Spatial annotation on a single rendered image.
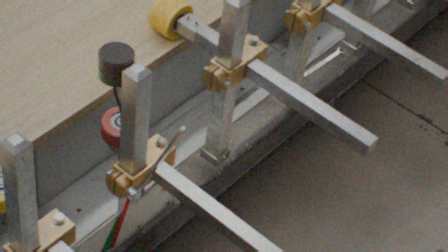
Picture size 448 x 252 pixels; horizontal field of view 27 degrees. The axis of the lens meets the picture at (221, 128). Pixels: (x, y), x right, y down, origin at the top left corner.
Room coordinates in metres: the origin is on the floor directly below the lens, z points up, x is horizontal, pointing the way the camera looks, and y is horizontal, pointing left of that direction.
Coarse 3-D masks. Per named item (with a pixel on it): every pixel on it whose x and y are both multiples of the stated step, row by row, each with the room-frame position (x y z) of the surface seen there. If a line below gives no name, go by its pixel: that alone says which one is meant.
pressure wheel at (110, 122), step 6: (114, 108) 1.18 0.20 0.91; (108, 114) 1.16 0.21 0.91; (114, 114) 1.16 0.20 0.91; (102, 120) 1.14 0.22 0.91; (108, 120) 1.14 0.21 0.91; (114, 120) 1.15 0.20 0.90; (102, 126) 1.13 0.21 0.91; (108, 126) 1.13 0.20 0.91; (114, 126) 1.13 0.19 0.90; (102, 132) 1.13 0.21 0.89; (108, 132) 1.12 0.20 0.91; (114, 132) 1.12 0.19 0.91; (108, 138) 1.11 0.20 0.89; (114, 138) 1.11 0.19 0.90; (108, 144) 1.11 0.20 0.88; (114, 144) 1.11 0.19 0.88
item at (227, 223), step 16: (160, 176) 1.07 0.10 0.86; (176, 176) 1.07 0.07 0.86; (176, 192) 1.05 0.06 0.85; (192, 192) 1.04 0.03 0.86; (192, 208) 1.02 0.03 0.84; (208, 208) 1.01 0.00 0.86; (224, 208) 1.02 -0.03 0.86; (224, 224) 0.98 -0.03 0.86; (240, 224) 0.99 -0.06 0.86; (240, 240) 0.96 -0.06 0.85; (256, 240) 0.96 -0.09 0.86
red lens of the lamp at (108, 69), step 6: (120, 42) 1.13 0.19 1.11; (132, 48) 1.12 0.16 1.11; (102, 60) 1.08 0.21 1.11; (132, 60) 1.09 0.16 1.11; (102, 66) 1.08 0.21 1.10; (108, 66) 1.08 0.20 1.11; (114, 66) 1.07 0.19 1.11; (120, 66) 1.08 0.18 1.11; (126, 66) 1.08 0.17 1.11; (108, 72) 1.08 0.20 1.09; (114, 72) 1.07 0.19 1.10; (120, 72) 1.08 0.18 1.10
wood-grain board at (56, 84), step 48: (0, 0) 1.44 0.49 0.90; (48, 0) 1.46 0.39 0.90; (96, 0) 1.48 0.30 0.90; (144, 0) 1.51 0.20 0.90; (192, 0) 1.53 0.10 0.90; (0, 48) 1.30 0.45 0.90; (48, 48) 1.32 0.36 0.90; (96, 48) 1.34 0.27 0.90; (144, 48) 1.36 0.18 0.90; (0, 96) 1.17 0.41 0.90; (48, 96) 1.19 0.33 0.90; (96, 96) 1.21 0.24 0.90
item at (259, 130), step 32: (416, 0) 1.88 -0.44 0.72; (384, 32) 1.76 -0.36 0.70; (352, 64) 1.63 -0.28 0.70; (320, 96) 1.53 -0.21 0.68; (256, 128) 1.38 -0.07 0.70; (288, 128) 1.43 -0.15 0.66; (192, 160) 1.26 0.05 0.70; (224, 160) 1.27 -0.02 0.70; (256, 160) 1.34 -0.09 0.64; (160, 224) 1.09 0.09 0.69
